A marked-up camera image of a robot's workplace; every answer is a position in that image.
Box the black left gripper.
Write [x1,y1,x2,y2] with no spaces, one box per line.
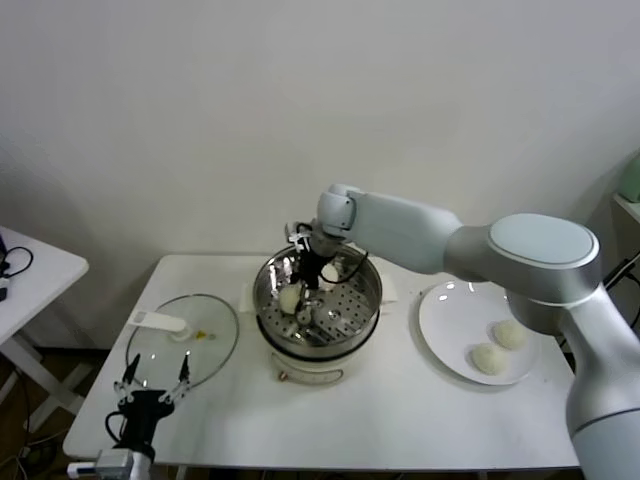
[113,352,193,446]

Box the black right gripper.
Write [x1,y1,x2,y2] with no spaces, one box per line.
[279,248,329,326]

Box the stainless steel steamer basket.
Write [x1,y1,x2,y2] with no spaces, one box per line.
[238,241,401,351]

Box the white electric cooker pot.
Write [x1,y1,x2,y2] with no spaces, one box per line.
[257,309,384,387]

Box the white side table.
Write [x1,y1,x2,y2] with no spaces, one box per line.
[0,225,91,434]

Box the white round plate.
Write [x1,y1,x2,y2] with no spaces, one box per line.
[416,280,541,386]

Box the white shelf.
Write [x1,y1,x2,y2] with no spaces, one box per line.
[612,192,640,226]

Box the pale green object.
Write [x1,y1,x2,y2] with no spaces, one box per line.
[613,151,640,204]

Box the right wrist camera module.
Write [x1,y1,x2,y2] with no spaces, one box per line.
[284,222,315,254]

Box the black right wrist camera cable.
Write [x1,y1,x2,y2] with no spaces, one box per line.
[339,252,371,286]

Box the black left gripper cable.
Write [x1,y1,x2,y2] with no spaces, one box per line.
[104,410,126,446]

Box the glass lid with white handle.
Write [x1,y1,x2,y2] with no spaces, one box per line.
[124,293,240,392]

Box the black cable on side table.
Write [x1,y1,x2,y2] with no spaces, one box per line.
[0,246,35,281]

